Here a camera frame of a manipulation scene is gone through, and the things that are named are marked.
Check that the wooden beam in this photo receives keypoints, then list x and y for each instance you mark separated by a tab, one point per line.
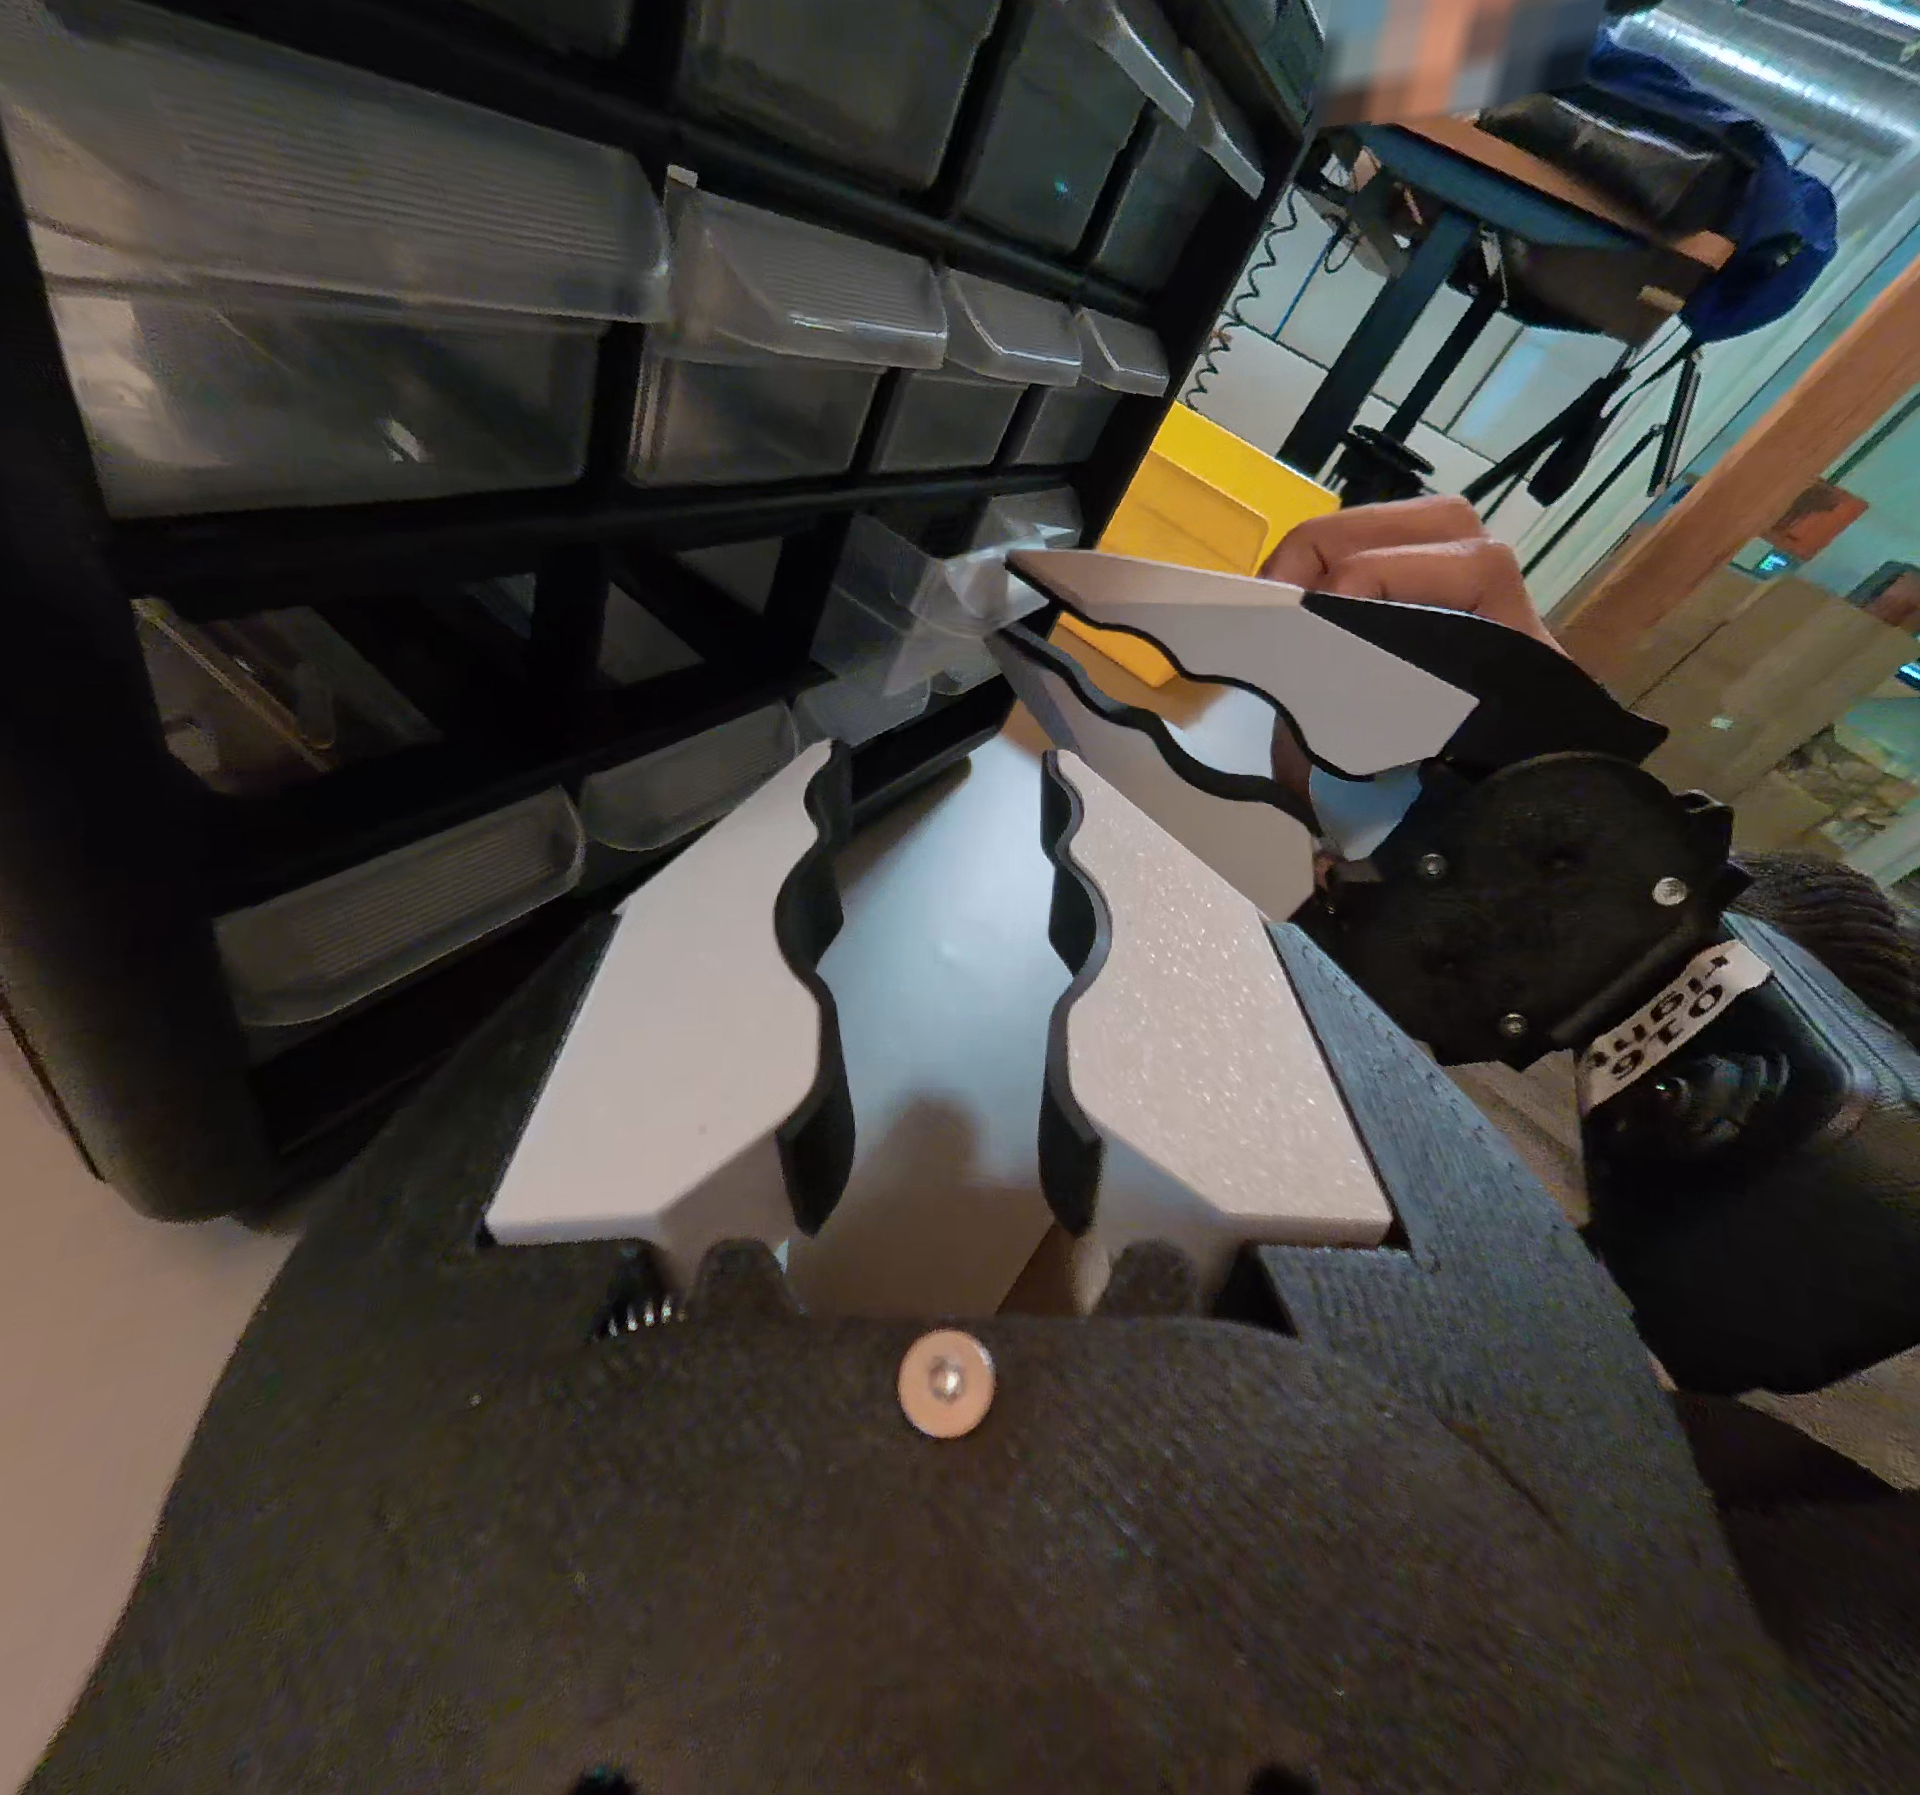
1767	448

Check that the clear plastic drawer tray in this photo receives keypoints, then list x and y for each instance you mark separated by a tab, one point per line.
899	612

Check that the black bag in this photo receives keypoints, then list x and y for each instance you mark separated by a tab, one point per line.
1616	159

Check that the stack of cardboard boxes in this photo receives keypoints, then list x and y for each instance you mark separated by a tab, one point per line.
1767	688

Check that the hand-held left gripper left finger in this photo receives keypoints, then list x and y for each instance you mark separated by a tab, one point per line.
660	1071

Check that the person's dark knit sweater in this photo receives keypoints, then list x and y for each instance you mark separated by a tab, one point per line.
1828	1570

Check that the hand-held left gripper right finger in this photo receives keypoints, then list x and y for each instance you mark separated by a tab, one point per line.
1234	1071

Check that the grey desk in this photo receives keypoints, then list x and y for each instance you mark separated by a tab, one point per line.
924	956

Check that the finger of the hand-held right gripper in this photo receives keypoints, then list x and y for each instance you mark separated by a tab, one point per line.
1317	688
1187	813

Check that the black drawer cabinet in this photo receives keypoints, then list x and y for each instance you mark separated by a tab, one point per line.
601	520

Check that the black tripod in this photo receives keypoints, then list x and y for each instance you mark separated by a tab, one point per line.
1579	427

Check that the large yellow plastic bin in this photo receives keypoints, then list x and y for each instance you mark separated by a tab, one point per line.
1201	504

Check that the group of small cabinet drawers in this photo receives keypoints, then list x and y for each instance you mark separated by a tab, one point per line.
298	249

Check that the blue jacket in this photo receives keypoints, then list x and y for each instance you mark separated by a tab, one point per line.
1790	217

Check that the person's right hand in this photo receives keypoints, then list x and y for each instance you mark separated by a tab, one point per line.
1393	557

